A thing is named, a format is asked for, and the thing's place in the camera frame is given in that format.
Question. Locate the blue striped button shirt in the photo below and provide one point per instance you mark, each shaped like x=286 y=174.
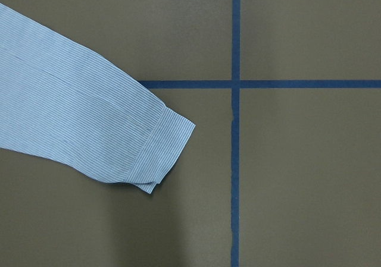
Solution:
x=64 y=102

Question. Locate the blue tape grid lines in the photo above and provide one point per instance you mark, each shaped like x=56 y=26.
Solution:
x=305 y=136

